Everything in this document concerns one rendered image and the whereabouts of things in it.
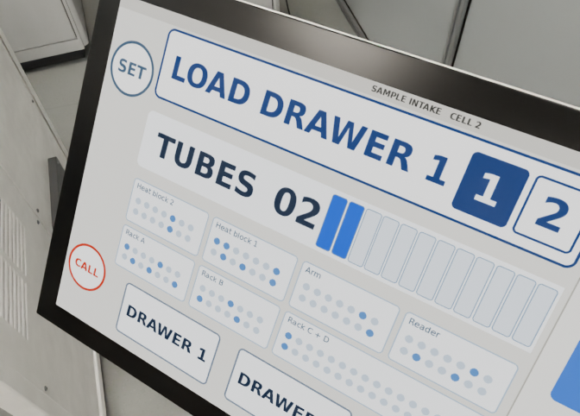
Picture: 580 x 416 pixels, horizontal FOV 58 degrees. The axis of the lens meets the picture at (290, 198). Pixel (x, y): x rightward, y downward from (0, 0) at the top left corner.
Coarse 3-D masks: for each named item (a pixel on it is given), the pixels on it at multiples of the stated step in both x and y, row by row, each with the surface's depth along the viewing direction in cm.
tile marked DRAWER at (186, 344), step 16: (128, 288) 42; (128, 304) 42; (144, 304) 42; (160, 304) 41; (128, 320) 43; (144, 320) 42; (160, 320) 41; (176, 320) 41; (192, 320) 40; (128, 336) 43; (144, 336) 42; (160, 336) 41; (176, 336) 41; (192, 336) 40; (208, 336) 40; (160, 352) 42; (176, 352) 41; (192, 352) 40; (208, 352) 40; (176, 368) 41; (192, 368) 41; (208, 368) 40
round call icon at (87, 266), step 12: (72, 240) 44; (84, 240) 43; (72, 252) 44; (84, 252) 44; (96, 252) 43; (72, 264) 44; (84, 264) 44; (96, 264) 43; (108, 264) 43; (72, 276) 44; (84, 276) 44; (96, 276) 43; (84, 288) 44; (96, 288) 44
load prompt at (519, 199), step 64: (192, 64) 37; (256, 64) 35; (256, 128) 35; (320, 128) 34; (384, 128) 32; (448, 128) 30; (384, 192) 32; (448, 192) 31; (512, 192) 29; (576, 192) 28; (576, 256) 29
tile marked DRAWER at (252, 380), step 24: (240, 360) 39; (264, 360) 38; (240, 384) 39; (264, 384) 38; (288, 384) 37; (240, 408) 39; (264, 408) 38; (288, 408) 38; (312, 408) 37; (336, 408) 36
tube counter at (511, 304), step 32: (288, 192) 35; (320, 192) 34; (288, 224) 35; (320, 224) 34; (352, 224) 34; (384, 224) 33; (416, 224) 32; (352, 256) 34; (384, 256) 33; (416, 256) 32; (448, 256) 31; (480, 256) 31; (416, 288) 32; (448, 288) 32; (480, 288) 31; (512, 288) 30; (544, 288) 29; (480, 320) 31; (512, 320) 30; (544, 320) 30
